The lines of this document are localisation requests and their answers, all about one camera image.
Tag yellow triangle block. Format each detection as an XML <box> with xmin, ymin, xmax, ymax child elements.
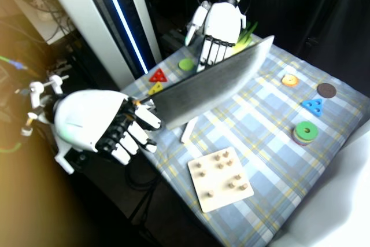
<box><xmin>147</xmin><ymin>81</ymin><xmax>164</xmax><ymax>96</ymax></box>

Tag white robot body column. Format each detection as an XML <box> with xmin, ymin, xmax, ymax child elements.
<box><xmin>37</xmin><ymin>0</ymin><xmax>162</xmax><ymax>89</ymax></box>

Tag white backdrop sheet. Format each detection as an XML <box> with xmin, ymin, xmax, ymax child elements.
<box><xmin>268</xmin><ymin>125</ymin><xmax>370</xmax><ymax>247</ymax></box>

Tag brown round cookie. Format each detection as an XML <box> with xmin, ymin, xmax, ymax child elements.
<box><xmin>316</xmin><ymin>83</ymin><xmax>338</xmax><ymax>98</ymax></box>

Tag green cable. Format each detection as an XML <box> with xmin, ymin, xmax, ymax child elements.
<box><xmin>0</xmin><ymin>55</ymin><xmax>28</xmax><ymax>71</ymax></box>

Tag black floor cables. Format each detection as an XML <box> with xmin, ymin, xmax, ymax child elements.
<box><xmin>124</xmin><ymin>154</ymin><xmax>164</xmax><ymax>230</ymax></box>

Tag black equipment box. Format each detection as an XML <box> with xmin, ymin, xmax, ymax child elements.
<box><xmin>159</xmin><ymin>28</ymin><xmax>191</xmax><ymax>57</ymax></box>

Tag green sandwich cookie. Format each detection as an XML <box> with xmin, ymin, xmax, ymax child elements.
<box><xmin>178</xmin><ymin>58</ymin><xmax>195</xmax><ymax>72</ymax></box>

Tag wooden peg board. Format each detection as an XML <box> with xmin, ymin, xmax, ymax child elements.
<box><xmin>187</xmin><ymin>146</ymin><xmax>255</xmax><ymax>214</ymax></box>

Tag tan swirl cookie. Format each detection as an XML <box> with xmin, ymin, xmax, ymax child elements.
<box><xmin>282</xmin><ymin>73</ymin><xmax>299</xmax><ymax>88</ymax></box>

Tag grey cleaver with wooden handle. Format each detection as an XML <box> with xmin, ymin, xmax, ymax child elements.
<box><xmin>134</xmin><ymin>35</ymin><xmax>275</xmax><ymax>131</ymax></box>

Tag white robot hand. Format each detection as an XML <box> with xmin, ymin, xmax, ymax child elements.
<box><xmin>184</xmin><ymin>0</ymin><xmax>248</xmax><ymax>73</ymax></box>
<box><xmin>53</xmin><ymin>89</ymin><xmax>162</xmax><ymax>166</ymax></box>

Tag red ring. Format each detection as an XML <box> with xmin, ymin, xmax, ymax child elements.
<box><xmin>294</xmin><ymin>136</ymin><xmax>315</xmax><ymax>147</ymax></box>

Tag blue plaid table cloth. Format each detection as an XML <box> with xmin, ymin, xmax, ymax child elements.
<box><xmin>120</xmin><ymin>34</ymin><xmax>364</xmax><ymax>247</ymax></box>

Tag red triangle block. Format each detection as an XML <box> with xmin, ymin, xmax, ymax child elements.
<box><xmin>149</xmin><ymin>68</ymin><xmax>169</xmax><ymax>83</ymax></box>

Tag green ring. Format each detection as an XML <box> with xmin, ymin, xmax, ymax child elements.
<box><xmin>294</xmin><ymin>121</ymin><xmax>319</xmax><ymax>141</ymax></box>

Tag black curtain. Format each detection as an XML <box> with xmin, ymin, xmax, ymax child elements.
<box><xmin>135</xmin><ymin>0</ymin><xmax>370</xmax><ymax>96</ymax></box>

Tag blue triangle block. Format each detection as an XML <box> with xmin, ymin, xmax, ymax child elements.
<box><xmin>301</xmin><ymin>98</ymin><xmax>324</xmax><ymax>118</ymax></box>

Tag yellow ring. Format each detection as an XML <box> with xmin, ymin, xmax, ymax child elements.
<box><xmin>293</xmin><ymin>131</ymin><xmax>316</xmax><ymax>143</ymax></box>

